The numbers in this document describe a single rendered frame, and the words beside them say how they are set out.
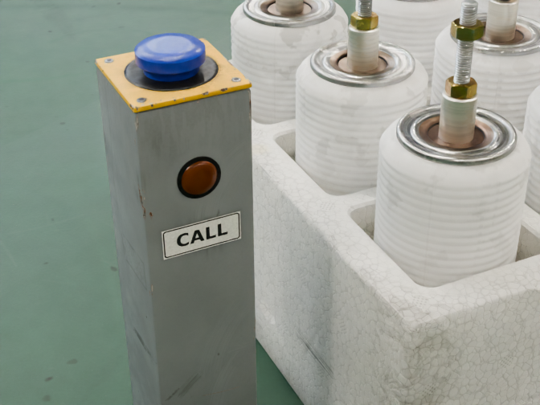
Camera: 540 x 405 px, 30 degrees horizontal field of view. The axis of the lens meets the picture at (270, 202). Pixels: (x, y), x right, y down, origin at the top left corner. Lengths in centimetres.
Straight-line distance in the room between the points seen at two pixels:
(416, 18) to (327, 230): 24
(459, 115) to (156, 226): 20
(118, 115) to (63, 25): 91
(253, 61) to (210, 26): 64
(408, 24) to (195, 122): 33
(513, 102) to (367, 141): 12
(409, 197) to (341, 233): 7
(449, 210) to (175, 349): 19
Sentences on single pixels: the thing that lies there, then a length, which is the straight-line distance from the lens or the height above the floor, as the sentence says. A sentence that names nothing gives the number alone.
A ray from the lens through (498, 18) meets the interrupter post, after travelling 78.
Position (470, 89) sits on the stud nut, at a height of 29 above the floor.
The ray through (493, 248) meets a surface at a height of 19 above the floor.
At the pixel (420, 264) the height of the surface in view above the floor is 18.
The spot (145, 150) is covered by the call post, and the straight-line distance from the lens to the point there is 56.
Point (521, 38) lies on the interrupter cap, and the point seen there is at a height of 25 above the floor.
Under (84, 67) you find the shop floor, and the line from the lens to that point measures 135.
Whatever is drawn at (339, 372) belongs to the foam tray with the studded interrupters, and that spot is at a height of 8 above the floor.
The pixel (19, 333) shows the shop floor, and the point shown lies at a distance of 90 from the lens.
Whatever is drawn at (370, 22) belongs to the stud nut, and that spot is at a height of 29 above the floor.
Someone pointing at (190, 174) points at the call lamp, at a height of 27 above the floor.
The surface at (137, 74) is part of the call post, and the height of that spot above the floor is 32.
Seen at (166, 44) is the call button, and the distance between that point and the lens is 58.
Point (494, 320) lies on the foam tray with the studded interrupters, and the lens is 64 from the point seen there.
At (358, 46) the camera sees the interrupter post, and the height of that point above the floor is 27.
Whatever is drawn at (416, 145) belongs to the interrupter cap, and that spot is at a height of 25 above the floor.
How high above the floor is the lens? 56
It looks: 33 degrees down
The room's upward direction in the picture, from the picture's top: 1 degrees counter-clockwise
